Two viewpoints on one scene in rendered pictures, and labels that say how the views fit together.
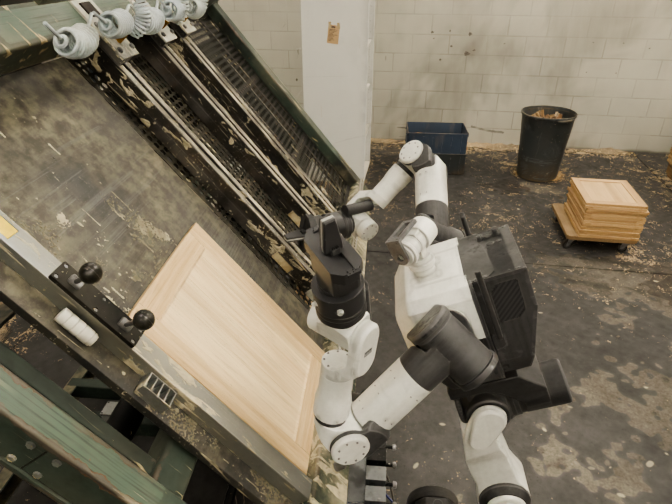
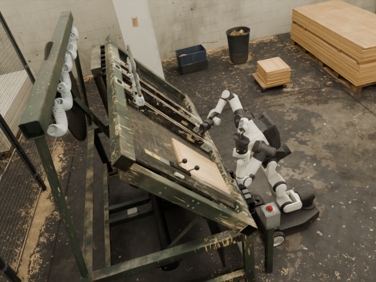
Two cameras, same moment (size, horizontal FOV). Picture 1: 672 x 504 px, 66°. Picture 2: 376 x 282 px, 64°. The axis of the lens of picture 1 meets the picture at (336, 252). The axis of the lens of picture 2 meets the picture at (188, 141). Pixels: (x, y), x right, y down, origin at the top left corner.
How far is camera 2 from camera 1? 140 cm
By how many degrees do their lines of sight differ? 13
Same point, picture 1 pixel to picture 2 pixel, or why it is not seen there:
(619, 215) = (280, 74)
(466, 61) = (192, 13)
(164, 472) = not seen: hidden behind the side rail
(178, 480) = not seen: hidden behind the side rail
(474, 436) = (269, 170)
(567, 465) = (290, 174)
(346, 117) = (150, 59)
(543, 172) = (242, 58)
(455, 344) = (266, 149)
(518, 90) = (219, 20)
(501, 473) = (277, 179)
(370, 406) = (249, 170)
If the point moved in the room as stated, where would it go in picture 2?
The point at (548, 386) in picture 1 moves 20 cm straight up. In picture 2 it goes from (285, 151) to (286, 133)
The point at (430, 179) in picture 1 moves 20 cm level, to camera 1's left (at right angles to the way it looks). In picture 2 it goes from (235, 102) to (215, 108)
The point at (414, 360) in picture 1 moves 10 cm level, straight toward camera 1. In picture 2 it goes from (257, 155) to (261, 164)
